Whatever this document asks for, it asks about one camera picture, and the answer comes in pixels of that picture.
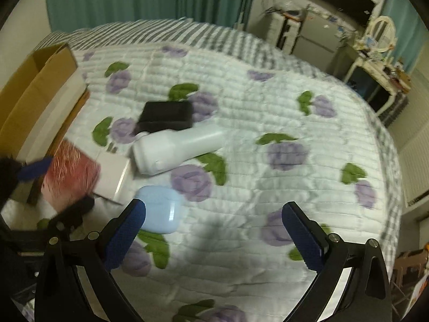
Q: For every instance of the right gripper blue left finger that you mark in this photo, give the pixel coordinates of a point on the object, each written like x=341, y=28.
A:
x=120, y=233

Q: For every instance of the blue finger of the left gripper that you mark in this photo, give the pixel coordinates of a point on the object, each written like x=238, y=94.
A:
x=72, y=217
x=35, y=169

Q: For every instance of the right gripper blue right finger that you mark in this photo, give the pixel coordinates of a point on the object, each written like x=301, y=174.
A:
x=307, y=235

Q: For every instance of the red rose card box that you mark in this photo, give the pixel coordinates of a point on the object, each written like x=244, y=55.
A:
x=71, y=176

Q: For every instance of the white charger box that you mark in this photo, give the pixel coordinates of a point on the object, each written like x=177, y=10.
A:
x=115, y=172

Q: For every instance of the white plastic bottle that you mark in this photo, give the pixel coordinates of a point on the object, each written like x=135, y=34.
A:
x=164, y=150

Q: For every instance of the black rectangular box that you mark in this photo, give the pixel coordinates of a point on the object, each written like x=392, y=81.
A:
x=161, y=115

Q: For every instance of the brown cardboard box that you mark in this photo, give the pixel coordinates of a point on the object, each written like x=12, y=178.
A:
x=39, y=103

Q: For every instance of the white floral quilt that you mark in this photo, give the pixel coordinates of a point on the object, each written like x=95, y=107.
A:
x=251, y=181

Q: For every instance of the white dressing table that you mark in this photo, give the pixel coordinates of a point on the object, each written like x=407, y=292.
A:
x=374, y=83

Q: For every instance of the grey small refrigerator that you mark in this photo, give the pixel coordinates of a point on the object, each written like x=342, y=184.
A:
x=319, y=42

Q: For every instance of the white suitcase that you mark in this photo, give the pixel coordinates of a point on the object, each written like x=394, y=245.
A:
x=282, y=32

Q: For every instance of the white oval mirror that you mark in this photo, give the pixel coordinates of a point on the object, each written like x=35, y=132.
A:
x=382, y=31

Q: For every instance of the teal right curtain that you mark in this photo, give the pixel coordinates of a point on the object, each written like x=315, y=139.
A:
x=410, y=31

